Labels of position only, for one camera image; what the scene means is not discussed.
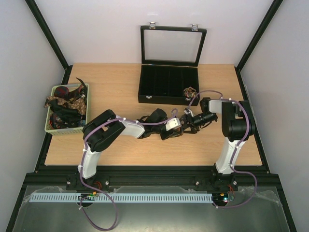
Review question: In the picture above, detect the brown teal patterned tie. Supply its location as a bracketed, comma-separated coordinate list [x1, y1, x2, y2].
[169, 120, 201, 138]

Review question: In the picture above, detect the green perforated plastic basket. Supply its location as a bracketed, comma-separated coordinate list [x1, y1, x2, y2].
[45, 79, 90, 135]

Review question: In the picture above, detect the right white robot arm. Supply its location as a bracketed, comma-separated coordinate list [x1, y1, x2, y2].
[180, 98, 256, 189]

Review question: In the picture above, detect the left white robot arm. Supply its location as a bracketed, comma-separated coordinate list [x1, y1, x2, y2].
[78, 108, 183, 179]

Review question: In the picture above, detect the pile of ties in basket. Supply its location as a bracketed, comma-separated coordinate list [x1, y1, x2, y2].
[45, 78, 88, 130]

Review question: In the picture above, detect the rolled patterned tie in box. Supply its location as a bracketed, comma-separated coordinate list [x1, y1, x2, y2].
[183, 87, 197, 99]

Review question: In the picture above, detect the black compartment storage box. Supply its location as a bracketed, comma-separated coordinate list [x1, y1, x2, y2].
[138, 22, 207, 106]

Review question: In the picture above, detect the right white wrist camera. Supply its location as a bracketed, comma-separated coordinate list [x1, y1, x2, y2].
[184, 108, 194, 117]

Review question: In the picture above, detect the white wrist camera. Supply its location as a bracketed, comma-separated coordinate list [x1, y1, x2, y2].
[184, 108, 194, 117]
[165, 117, 182, 131]

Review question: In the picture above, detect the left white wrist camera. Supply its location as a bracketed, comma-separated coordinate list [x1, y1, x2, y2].
[165, 117, 182, 131]

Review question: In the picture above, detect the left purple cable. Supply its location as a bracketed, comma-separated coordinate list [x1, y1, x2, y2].
[79, 108, 179, 230]

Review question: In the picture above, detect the purple cable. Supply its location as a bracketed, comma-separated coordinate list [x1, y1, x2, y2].
[186, 90, 258, 209]
[79, 108, 179, 230]

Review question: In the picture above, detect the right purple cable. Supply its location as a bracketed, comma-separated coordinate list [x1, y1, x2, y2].
[186, 90, 258, 209]

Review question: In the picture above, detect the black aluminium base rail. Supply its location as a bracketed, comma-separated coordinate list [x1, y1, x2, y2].
[23, 166, 281, 192]

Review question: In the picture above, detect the light blue cable duct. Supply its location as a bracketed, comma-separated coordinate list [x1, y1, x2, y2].
[29, 193, 213, 203]

